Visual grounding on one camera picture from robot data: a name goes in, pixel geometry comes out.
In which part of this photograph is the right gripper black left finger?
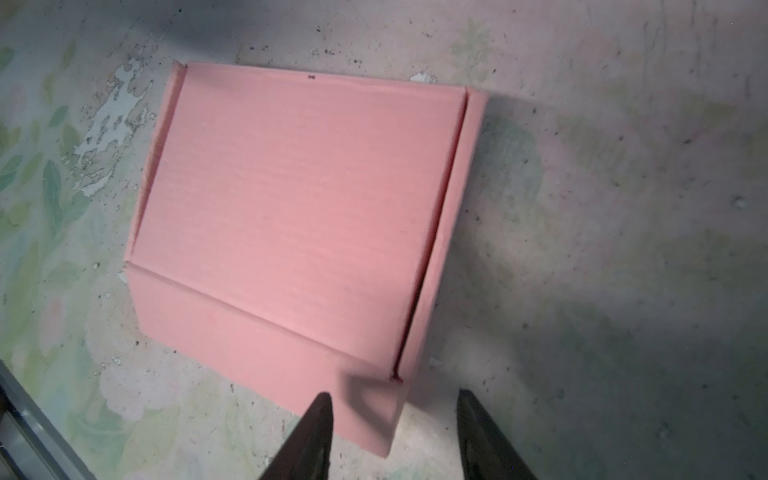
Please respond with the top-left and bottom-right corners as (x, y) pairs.
(260, 392), (334, 480)

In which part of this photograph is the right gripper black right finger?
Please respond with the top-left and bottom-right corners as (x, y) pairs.
(457, 389), (536, 480)

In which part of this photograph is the pink paper box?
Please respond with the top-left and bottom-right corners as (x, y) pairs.
(124, 62), (488, 457)

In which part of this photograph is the aluminium front rail frame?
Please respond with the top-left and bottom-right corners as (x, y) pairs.
(1, 365), (94, 479)

